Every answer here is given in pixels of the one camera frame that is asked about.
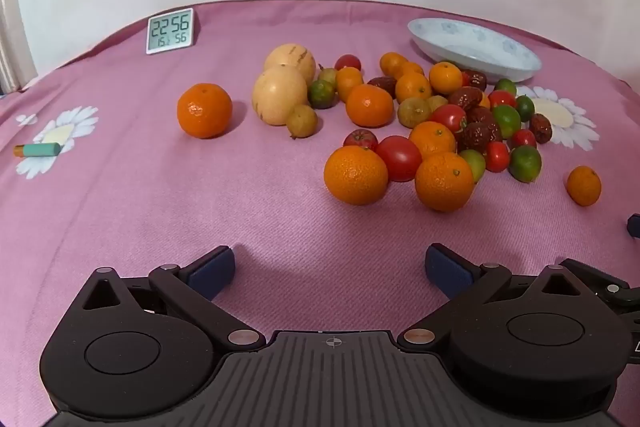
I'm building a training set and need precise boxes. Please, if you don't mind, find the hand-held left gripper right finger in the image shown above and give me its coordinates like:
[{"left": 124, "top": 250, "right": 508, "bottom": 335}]
[{"left": 397, "top": 243, "right": 588, "bottom": 350}]

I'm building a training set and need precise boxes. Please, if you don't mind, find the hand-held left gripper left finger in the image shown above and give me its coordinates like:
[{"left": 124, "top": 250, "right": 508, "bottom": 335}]
[{"left": 75, "top": 246, "right": 267, "bottom": 354}]

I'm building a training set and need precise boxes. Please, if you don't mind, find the mandarin orange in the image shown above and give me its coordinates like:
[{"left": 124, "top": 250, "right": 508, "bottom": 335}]
[
  {"left": 566, "top": 165, "right": 602, "bottom": 208},
  {"left": 177, "top": 83, "right": 233, "bottom": 139}
]

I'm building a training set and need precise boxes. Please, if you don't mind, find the group of tomatoes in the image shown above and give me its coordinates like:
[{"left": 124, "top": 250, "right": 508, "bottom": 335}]
[{"left": 334, "top": 54, "right": 538, "bottom": 184}]

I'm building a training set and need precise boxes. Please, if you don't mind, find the group of limes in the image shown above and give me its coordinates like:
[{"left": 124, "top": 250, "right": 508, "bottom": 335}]
[{"left": 307, "top": 78, "right": 543, "bottom": 184}]

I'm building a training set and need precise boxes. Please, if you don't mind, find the group of dried dates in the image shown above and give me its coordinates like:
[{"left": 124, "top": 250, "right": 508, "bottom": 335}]
[{"left": 367, "top": 69, "right": 553, "bottom": 154}]

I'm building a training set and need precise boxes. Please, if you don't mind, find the pile of mandarins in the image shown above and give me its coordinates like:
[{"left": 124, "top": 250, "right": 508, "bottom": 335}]
[{"left": 323, "top": 52, "right": 491, "bottom": 214}]

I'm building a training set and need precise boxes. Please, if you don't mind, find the white floral plate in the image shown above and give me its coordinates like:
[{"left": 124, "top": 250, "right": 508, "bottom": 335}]
[{"left": 407, "top": 18, "right": 542, "bottom": 84}]

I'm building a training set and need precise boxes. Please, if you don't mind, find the pink floral tablecloth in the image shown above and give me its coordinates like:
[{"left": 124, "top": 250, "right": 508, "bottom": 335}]
[{"left": 0, "top": 0, "right": 640, "bottom": 427}]

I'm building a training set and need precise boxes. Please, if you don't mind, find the pale yellow round melon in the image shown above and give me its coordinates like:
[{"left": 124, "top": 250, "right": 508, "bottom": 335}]
[
  {"left": 263, "top": 44, "right": 317, "bottom": 82},
  {"left": 251, "top": 66, "right": 309, "bottom": 126}
]

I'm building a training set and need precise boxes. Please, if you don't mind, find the white digital clock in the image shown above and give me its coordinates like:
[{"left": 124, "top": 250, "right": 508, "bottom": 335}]
[{"left": 145, "top": 8, "right": 196, "bottom": 56}]

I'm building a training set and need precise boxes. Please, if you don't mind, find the white door frame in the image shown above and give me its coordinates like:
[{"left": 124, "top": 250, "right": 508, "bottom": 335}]
[{"left": 0, "top": 0, "right": 38, "bottom": 94}]

